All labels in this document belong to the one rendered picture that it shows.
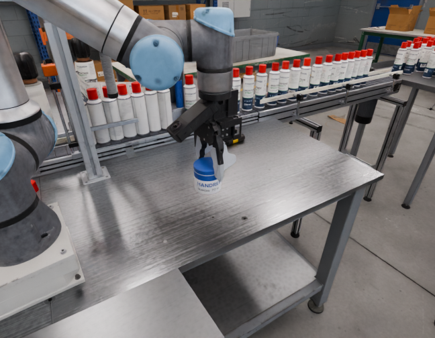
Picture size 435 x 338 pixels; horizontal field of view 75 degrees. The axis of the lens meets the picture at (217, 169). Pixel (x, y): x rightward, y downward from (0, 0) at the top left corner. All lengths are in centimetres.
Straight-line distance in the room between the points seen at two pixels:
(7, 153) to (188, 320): 46
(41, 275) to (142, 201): 35
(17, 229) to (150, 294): 29
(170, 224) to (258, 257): 80
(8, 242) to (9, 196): 10
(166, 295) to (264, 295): 80
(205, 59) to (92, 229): 54
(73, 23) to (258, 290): 124
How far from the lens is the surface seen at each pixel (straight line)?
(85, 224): 88
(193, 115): 61
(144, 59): 43
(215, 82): 59
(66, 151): 117
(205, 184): 69
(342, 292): 180
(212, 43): 57
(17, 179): 64
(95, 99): 112
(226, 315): 134
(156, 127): 120
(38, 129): 72
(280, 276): 148
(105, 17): 45
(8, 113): 70
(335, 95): 177
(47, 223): 70
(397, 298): 190
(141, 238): 79
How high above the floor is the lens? 138
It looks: 32 degrees down
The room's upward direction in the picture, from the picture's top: straight up
